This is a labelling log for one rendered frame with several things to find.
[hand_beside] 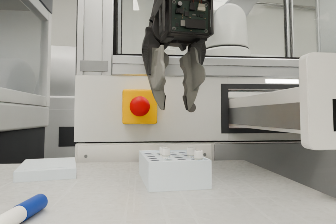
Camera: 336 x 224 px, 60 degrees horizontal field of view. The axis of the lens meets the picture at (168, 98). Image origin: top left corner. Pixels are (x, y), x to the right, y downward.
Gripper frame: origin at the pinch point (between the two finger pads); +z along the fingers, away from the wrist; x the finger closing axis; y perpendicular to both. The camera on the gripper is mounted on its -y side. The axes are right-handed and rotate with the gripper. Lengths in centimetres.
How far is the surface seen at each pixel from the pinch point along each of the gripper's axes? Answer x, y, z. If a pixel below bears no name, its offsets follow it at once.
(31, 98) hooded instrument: -38, -96, -6
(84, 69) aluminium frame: -13.7, -22.7, -7.9
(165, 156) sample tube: -1.8, 1.5, 8.0
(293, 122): 13.8, 9.3, 3.1
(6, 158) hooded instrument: -43, -78, 18
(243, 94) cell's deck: 38, -46, -5
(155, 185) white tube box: -4.2, 6.1, 10.9
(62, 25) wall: -49, -336, -112
